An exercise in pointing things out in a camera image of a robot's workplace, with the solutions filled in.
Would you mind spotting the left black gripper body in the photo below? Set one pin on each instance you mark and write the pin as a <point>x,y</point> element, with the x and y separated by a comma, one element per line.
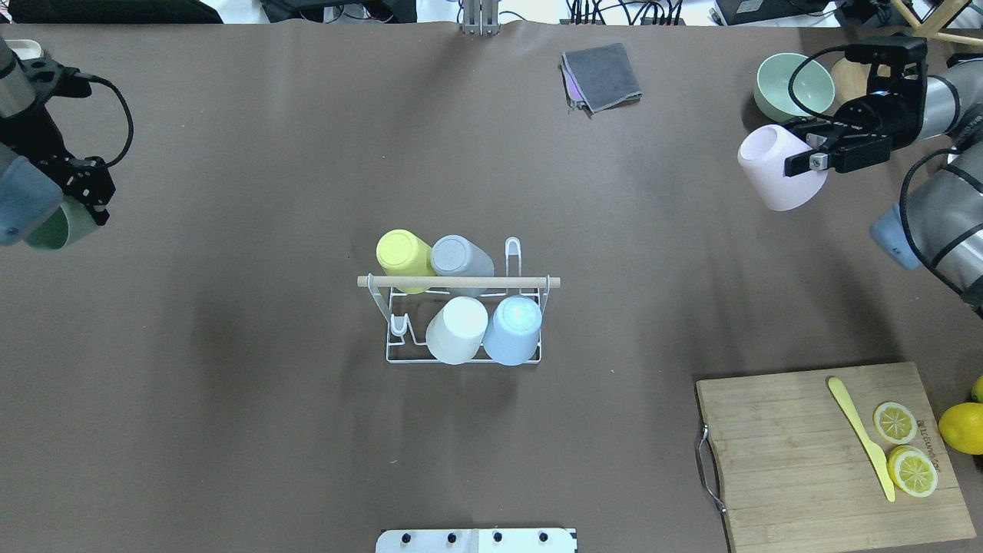
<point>40,140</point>

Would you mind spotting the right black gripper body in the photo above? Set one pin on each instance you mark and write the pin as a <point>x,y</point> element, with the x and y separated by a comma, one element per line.
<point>891,114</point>

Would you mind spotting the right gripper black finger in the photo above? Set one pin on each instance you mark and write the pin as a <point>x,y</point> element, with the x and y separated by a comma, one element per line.
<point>799,164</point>

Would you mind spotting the pink plastic cup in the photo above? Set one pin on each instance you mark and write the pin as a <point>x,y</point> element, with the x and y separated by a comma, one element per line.
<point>762,155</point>

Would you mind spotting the green plastic cup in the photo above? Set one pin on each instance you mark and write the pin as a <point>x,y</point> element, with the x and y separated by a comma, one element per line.
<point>70,223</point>

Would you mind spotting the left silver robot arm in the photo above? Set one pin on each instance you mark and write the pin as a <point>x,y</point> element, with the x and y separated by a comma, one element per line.
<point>50,198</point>

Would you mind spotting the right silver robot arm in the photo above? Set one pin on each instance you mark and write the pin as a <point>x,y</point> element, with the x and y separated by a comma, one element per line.
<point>941,219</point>

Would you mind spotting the wooden cup tree stand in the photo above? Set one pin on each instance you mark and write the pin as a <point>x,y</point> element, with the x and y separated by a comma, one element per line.
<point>955,22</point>

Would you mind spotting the blue plastic cup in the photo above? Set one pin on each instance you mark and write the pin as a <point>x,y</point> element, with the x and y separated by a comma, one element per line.
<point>513,331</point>

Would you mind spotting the grey plastic cup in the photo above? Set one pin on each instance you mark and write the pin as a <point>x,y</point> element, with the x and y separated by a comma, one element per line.
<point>455,256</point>

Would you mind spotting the yellow plastic cup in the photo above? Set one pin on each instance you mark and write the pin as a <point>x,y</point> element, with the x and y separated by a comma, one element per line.
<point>401,253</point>

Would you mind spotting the white plastic cup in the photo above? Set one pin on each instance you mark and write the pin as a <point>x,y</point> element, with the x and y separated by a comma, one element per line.
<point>455,334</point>

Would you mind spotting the green ceramic bowl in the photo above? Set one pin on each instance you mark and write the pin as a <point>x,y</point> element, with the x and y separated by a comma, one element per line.
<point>814,87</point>

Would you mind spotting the beige tray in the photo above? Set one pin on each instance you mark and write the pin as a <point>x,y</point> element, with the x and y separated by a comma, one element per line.
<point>26,49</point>

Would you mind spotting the grey folded cloth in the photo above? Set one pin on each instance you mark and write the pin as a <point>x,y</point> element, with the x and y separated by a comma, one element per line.
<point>599,78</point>

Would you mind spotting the lemon half slice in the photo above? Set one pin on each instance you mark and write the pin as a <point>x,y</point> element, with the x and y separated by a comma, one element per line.
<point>894,422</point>
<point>912,471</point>

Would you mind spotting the yellow lemon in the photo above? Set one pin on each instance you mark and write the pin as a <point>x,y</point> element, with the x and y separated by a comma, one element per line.
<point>976,391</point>
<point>961,427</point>

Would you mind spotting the bamboo cutting board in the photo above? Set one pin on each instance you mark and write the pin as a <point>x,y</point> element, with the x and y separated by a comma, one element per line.
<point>792,475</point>

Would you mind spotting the yellow plastic knife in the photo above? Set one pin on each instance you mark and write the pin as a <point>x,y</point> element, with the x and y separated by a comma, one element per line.
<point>874,452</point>

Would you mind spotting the white wire cup holder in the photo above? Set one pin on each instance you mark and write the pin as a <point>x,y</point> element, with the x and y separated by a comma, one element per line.
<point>445,303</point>

